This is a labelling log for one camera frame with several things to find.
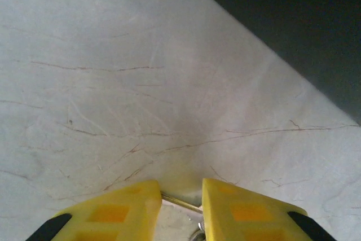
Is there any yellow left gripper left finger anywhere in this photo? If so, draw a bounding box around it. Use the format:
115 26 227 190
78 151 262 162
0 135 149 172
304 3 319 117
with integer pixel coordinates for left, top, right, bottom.
25 179 162 241

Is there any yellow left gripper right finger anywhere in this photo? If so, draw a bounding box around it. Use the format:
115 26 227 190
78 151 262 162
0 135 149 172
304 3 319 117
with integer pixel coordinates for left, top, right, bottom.
201 178 336 241

